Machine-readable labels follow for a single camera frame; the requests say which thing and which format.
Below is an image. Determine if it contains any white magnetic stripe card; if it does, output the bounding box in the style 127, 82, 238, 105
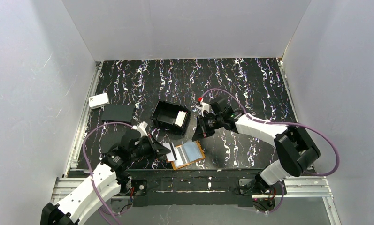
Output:
162, 142, 177, 162

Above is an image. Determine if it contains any orange leather card holder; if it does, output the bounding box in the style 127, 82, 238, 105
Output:
170, 141, 205, 170

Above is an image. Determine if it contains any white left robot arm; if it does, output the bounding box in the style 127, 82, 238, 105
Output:
40, 129, 171, 225

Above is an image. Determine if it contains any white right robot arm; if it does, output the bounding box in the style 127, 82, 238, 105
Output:
192, 97, 321, 191

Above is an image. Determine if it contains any black card box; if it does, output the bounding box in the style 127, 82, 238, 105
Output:
150, 100, 191, 135

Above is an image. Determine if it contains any black box lid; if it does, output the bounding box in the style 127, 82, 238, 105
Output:
100, 104, 135, 124

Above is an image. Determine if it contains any small white box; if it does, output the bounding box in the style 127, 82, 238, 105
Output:
88, 93, 109, 109

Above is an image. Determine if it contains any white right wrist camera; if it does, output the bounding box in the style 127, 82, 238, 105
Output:
195, 97, 211, 116

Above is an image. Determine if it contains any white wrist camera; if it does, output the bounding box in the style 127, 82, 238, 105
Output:
195, 97, 211, 116
132, 121, 148, 137

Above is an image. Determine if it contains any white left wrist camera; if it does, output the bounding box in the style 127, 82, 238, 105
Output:
132, 121, 148, 137

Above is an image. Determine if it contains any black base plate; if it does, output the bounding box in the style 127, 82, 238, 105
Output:
101, 169, 287, 208

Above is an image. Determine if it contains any aluminium frame rail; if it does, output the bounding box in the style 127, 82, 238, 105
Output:
51, 61, 103, 200

